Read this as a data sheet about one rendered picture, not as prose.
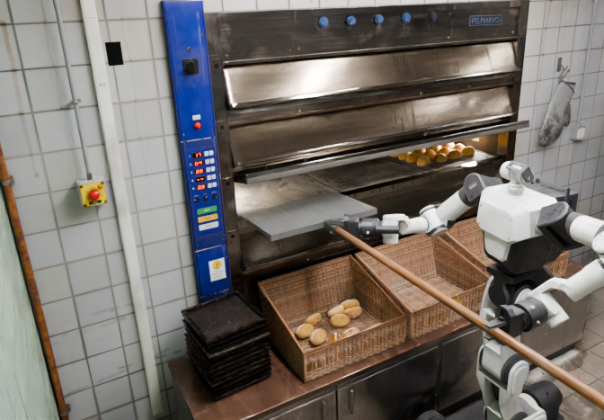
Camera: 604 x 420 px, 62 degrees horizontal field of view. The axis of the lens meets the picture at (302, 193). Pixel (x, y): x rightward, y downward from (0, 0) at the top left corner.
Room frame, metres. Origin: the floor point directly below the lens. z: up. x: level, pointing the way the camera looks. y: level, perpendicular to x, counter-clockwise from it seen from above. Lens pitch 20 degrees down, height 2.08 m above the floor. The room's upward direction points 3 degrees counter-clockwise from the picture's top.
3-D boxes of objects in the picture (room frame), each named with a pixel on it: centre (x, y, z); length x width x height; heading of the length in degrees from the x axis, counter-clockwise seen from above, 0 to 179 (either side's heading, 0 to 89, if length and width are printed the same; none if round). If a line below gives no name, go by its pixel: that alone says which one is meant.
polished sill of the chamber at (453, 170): (2.64, -0.48, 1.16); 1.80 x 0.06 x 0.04; 118
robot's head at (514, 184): (1.81, -0.81, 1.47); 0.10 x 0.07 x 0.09; 19
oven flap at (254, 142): (2.62, -0.49, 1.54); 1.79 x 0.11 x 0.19; 118
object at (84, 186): (1.88, 0.82, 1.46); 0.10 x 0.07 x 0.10; 118
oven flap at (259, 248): (2.62, -0.49, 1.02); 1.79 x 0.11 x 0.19; 118
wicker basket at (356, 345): (2.12, -0.11, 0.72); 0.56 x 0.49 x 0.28; 118
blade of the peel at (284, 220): (2.24, -0.02, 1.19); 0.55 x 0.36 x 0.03; 117
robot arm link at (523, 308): (1.29, -0.63, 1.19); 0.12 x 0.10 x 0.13; 117
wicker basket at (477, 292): (2.39, -0.62, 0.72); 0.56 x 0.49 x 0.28; 119
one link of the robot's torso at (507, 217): (1.82, -0.87, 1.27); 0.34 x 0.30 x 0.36; 19
